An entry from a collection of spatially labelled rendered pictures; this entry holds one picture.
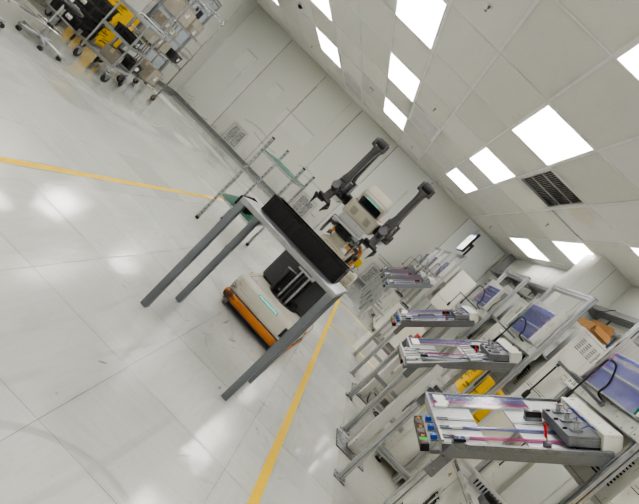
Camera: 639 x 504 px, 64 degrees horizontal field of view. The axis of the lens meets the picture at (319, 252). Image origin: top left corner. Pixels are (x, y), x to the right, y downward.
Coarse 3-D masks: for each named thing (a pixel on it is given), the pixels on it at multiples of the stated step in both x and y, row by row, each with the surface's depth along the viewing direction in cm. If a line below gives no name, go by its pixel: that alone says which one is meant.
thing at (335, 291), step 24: (264, 216) 270; (240, 240) 310; (288, 240) 271; (216, 264) 312; (312, 264) 272; (192, 288) 314; (336, 288) 273; (312, 312) 259; (288, 336) 260; (264, 360) 262; (240, 384) 264
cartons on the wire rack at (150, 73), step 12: (168, 0) 770; (180, 0) 768; (180, 12) 769; (192, 12) 791; (192, 24) 824; (144, 36) 767; (156, 36) 774; (168, 48) 821; (144, 60) 832; (144, 72) 833; (156, 72) 845
